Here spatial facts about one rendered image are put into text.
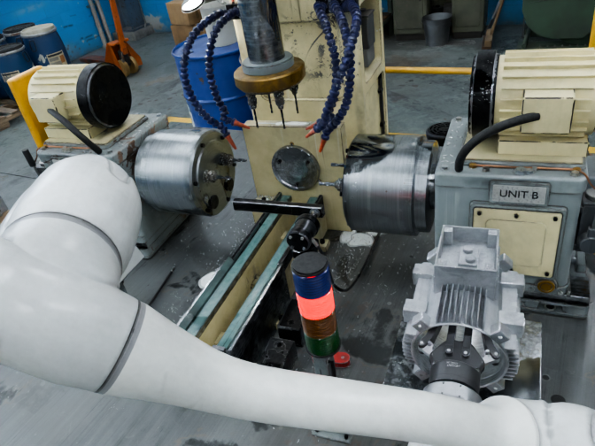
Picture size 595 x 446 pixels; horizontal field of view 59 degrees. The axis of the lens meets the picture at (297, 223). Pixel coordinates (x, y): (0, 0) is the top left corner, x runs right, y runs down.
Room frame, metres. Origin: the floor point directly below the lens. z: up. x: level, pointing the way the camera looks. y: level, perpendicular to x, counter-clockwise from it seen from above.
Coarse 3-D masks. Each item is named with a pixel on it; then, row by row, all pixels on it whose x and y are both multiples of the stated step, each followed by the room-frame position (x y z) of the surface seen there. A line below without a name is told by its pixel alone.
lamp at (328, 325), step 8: (304, 320) 0.64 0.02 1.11; (312, 320) 0.63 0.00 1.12; (320, 320) 0.62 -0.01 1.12; (328, 320) 0.63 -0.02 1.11; (304, 328) 0.64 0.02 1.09; (312, 328) 0.63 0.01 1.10; (320, 328) 0.62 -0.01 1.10; (328, 328) 0.63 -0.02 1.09; (312, 336) 0.63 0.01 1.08; (320, 336) 0.62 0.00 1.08
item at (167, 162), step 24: (144, 144) 1.41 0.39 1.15; (168, 144) 1.36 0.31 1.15; (192, 144) 1.33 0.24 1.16; (216, 144) 1.40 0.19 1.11; (144, 168) 1.34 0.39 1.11; (168, 168) 1.30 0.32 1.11; (192, 168) 1.28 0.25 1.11; (216, 168) 1.37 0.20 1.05; (144, 192) 1.33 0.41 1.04; (168, 192) 1.29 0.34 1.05; (192, 192) 1.26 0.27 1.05; (216, 192) 1.34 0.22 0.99
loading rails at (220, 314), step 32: (256, 224) 1.23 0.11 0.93; (288, 224) 1.32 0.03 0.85; (320, 224) 1.28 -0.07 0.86; (256, 256) 1.13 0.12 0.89; (288, 256) 1.07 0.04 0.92; (224, 288) 0.99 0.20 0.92; (256, 288) 0.97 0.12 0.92; (288, 288) 1.03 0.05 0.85; (192, 320) 0.90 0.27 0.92; (224, 320) 0.95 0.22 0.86; (256, 320) 0.87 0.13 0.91; (224, 352) 0.78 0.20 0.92; (256, 352) 0.84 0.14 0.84
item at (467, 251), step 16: (448, 240) 0.76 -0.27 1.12; (464, 240) 0.77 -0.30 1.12; (480, 240) 0.76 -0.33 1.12; (496, 240) 0.73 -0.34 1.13; (448, 256) 0.73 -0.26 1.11; (464, 256) 0.71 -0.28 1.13; (480, 256) 0.72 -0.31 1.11; (496, 256) 0.67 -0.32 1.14; (448, 272) 0.67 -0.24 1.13; (464, 272) 0.66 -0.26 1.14; (480, 272) 0.65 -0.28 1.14; (496, 272) 0.64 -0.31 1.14; (496, 288) 0.64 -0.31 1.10
